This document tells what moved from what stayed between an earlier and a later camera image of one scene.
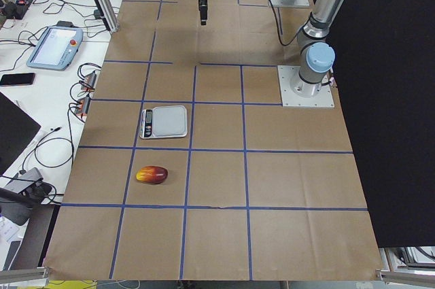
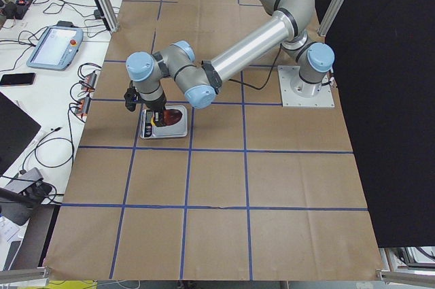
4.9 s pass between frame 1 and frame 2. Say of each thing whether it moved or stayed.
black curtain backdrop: stayed
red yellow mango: moved
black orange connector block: stayed
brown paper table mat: stayed
